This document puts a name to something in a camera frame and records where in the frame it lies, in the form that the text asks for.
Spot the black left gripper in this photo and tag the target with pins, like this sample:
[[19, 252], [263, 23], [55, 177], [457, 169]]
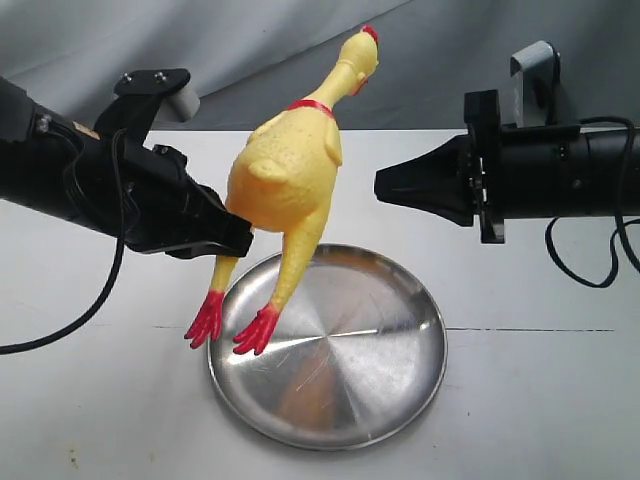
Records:
[[146, 198]]

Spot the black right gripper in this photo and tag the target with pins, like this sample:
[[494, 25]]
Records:
[[516, 172]]

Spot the yellow rubber chicken toy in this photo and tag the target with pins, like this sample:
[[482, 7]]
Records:
[[283, 179]]

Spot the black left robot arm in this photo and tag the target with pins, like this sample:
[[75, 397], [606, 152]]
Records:
[[37, 144]]

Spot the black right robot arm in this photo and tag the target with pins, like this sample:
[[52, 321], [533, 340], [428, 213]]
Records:
[[606, 182]]

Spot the round stainless steel plate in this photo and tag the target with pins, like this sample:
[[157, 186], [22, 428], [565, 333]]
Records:
[[359, 352]]

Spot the grey fabric backdrop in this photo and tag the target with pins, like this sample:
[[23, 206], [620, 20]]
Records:
[[249, 58]]

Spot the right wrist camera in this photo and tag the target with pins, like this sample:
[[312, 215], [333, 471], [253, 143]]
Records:
[[536, 74]]

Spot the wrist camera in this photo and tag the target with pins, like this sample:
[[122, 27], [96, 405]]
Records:
[[140, 96], [536, 74]]

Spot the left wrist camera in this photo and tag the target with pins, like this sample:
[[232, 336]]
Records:
[[140, 96]]

